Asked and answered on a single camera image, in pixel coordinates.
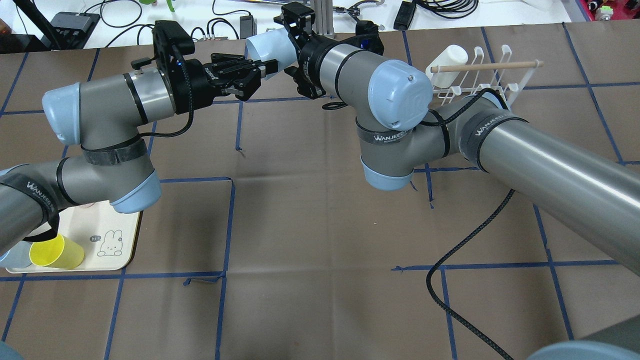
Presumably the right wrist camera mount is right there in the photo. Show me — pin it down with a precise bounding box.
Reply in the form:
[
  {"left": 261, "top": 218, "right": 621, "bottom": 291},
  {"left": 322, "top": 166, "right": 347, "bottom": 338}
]
[{"left": 352, "top": 20, "right": 385, "bottom": 56}]

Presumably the yellow cup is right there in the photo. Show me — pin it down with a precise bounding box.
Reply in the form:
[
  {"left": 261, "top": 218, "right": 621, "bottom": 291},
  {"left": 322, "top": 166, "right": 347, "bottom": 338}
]
[{"left": 29, "top": 234, "right": 85, "bottom": 270}]

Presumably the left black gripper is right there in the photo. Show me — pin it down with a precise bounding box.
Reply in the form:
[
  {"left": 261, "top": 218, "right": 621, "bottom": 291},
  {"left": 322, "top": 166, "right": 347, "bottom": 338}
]
[{"left": 170, "top": 53, "right": 280, "bottom": 115}]

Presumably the aluminium frame post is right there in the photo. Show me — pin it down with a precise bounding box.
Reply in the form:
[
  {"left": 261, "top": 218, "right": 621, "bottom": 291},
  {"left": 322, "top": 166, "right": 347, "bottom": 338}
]
[{"left": 302, "top": 0, "right": 335, "bottom": 39}]

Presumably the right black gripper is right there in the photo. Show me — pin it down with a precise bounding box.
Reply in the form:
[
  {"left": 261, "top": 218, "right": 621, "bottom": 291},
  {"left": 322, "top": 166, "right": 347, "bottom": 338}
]
[{"left": 274, "top": 2, "right": 346, "bottom": 100}]

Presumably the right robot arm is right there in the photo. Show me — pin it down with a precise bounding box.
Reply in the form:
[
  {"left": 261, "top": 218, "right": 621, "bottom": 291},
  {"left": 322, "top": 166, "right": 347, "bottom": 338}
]
[{"left": 274, "top": 2, "right": 640, "bottom": 274}]

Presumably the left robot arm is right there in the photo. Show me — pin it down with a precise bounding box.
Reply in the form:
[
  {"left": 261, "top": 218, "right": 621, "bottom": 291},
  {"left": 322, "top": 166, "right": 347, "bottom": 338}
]
[{"left": 1, "top": 48, "right": 278, "bottom": 253}]

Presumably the black braided cable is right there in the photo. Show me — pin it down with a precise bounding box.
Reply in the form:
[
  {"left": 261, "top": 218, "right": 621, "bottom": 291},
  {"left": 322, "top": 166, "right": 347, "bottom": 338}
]
[{"left": 426, "top": 89, "right": 516, "bottom": 360}]

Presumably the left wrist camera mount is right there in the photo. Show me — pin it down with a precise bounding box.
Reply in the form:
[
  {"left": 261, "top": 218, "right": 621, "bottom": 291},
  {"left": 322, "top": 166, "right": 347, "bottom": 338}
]
[{"left": 130, "top": 20, "right": 195, "bottom": 75}]

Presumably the light blue cup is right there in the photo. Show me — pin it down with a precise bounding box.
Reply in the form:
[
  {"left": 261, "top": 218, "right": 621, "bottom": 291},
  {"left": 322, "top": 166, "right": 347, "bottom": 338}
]
[
  {"left": 0, "top": 241, "right": 32, "bottom": 268},
  {"left": 246, "top": 27, "right": 298, "bottom": 72}
]

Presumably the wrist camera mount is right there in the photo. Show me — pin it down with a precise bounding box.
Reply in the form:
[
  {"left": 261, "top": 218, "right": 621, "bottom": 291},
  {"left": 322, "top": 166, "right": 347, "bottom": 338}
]
[
  {"left": 352, "top": 20, "right": 385, "bottom": 56},
  {"left": 130, "top": 20, "right": 195, "bottom": 75}
]

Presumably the white ikea cup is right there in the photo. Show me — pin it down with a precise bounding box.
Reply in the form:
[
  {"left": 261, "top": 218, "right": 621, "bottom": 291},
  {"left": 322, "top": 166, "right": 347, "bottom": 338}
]
[{"left": 425, "top": 44, "right": 468, "bottom": 89}]

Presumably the cream bunny tray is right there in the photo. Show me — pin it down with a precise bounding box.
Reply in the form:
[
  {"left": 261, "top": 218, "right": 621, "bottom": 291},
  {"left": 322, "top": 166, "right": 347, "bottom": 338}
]
[{"left": 5, "top": 200, "right": 143, "bottom": 274}]

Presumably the black power adapter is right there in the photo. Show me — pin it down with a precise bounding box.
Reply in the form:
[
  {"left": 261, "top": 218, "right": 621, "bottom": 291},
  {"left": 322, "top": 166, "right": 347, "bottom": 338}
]
[{"left": 393, "top": 0, "right": 417, "bottom": 31}]

